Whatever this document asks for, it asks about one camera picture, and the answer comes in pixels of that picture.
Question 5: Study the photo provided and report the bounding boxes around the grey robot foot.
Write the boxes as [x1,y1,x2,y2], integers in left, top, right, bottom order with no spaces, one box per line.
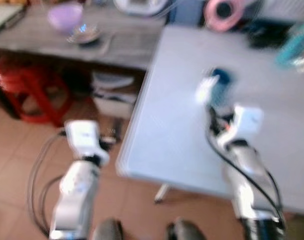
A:
[165,217,208,240]
[91,218,124,240]

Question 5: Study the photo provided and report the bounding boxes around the grey wooden bench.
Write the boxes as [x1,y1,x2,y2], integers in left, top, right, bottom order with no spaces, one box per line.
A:
[0,4,169,72]

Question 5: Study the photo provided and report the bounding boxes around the white table leg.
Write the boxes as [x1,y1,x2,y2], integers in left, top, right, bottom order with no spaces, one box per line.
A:
[154,183,171,204]

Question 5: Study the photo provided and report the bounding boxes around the pink round roll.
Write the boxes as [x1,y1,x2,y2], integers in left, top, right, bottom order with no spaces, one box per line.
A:
[202,0,246,33]

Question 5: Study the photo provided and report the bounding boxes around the grey right robot foot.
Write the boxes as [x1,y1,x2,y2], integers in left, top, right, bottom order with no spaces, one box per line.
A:
[165,217,208,240]

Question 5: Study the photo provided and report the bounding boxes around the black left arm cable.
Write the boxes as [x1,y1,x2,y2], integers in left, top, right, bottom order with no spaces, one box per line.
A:
[26,129,69,237]

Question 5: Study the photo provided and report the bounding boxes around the grey left robot foot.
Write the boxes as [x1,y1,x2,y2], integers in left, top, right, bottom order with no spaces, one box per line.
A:
[91,218,124,240]

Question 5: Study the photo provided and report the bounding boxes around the black bag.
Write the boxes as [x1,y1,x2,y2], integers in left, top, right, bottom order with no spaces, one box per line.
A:
[244,20,294,49]

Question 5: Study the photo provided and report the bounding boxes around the shiny glass dish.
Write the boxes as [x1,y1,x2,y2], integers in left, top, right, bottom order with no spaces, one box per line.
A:
[66,24,103,46]

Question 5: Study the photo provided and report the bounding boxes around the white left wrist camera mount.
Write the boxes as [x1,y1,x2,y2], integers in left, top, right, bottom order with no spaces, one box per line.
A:
[64,119,111,162]

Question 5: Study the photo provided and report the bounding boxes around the blue and white cup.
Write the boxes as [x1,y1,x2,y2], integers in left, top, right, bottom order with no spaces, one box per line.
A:
[194,67,236,109]

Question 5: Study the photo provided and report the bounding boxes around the white round appliance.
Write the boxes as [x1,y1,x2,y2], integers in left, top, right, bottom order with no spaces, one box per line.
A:
[113,0,171,17]

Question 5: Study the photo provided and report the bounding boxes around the blue box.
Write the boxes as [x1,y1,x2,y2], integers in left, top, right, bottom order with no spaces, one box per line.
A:
[166,0,206,27]

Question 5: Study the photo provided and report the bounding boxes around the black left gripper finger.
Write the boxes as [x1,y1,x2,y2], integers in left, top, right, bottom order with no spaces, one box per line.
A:
[112,119,125,146]

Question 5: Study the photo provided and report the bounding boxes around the purple plastic bowl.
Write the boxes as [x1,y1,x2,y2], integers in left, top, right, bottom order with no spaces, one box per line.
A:
[46,3,86,36]

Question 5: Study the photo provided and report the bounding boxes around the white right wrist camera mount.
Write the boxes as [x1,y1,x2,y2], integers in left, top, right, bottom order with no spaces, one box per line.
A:
[217,104,266,149]

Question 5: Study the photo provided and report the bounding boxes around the white storage box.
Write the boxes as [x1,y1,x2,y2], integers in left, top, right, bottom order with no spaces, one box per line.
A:
[90,70,139,119]

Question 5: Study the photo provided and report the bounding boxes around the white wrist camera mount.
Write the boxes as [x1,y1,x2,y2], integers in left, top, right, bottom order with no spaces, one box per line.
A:
[217,104,266,149]
[64,119,111,162]

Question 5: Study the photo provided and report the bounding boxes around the teal plastic bottle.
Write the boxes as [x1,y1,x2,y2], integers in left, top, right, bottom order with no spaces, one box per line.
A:
[276,20,304,69]

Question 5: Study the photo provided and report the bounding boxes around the red plastic stool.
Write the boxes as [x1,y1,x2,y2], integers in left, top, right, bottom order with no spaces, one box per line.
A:
[0,56,76,127]

